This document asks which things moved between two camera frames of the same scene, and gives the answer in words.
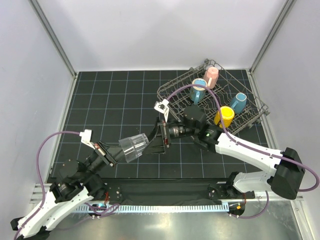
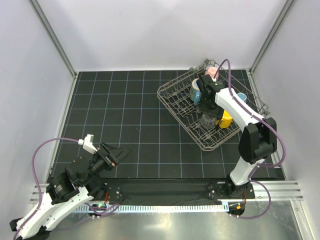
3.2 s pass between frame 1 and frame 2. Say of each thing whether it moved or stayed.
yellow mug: stayed
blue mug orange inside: stayed
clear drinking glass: moved
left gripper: stayed
